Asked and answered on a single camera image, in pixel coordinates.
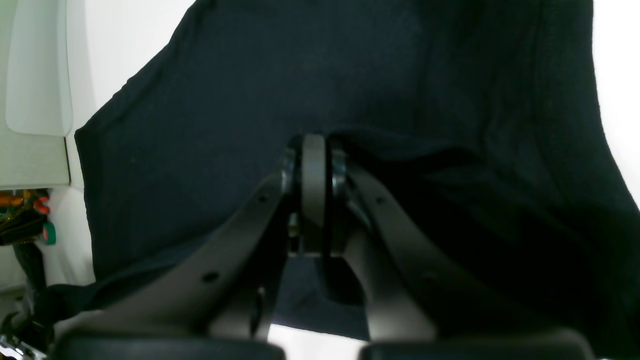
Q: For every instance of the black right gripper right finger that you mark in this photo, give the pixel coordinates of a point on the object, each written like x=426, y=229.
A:
x=420, y=304

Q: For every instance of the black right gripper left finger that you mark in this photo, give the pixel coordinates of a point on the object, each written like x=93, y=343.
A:
x=218, y=304

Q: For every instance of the black T-shirt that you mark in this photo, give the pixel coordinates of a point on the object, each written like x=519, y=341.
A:
x=480, y=116

